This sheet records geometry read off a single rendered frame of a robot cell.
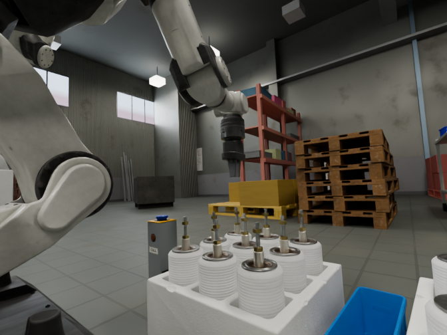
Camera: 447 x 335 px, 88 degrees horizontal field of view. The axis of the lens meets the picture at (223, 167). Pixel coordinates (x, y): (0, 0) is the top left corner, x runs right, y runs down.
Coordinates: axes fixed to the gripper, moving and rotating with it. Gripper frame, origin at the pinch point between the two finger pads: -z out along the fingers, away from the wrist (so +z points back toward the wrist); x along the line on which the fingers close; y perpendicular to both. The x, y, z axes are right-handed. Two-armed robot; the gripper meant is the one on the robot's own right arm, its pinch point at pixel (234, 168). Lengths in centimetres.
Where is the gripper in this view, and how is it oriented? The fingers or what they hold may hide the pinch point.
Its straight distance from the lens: 84.1
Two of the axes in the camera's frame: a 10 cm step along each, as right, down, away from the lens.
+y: -9.0, 0.7, 4.3
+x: 4.4, 0.5, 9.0
